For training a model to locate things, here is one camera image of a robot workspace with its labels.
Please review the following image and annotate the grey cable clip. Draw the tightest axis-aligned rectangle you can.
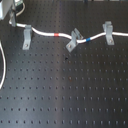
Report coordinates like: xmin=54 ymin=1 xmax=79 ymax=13
xmin=22 ymin=25 xmax=32 ymax=50
xmin=66 ymin=28 xmax=83 ymax=52
xmin=103 ymin=21 xmax=114 ymax=45

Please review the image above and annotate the white box at top left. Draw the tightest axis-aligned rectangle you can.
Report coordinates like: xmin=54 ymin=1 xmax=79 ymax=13
xmin=0 ymin=0 xmax=13 ymax=20

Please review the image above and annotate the left grey cable clip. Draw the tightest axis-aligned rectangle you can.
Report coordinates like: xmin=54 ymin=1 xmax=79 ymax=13
xmin=22 ymin=25 xmax=32 ymax=50

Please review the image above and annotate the grey clip at top left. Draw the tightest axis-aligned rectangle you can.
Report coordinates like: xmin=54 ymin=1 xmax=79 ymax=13
xmin=9 ymin=12 xmax=16 ymax=27

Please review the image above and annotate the white cable with coloured marks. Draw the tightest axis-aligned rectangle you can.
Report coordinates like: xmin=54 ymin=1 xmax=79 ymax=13
xmin=15 ymin=22 xmax=128 ymax=44

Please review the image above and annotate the middle grey cable clip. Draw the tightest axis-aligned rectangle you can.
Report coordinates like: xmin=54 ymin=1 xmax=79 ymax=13
xmin=66 ymin=28 xmax=83 ymax=52

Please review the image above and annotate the white cable at left edge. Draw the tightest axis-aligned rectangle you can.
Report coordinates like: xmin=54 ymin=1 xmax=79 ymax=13
xmin=0 ymin=44 xmax=7 ymax=90

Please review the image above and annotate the white cable at top left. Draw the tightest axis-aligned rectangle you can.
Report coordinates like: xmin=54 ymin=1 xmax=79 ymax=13
xmin=13 ymin=0 xmax=29 ymax=17

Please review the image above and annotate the right grey cable clip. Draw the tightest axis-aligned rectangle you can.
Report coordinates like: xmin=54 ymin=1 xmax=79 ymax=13
xmin=103 ymin=21 xmax=114 ymax=45

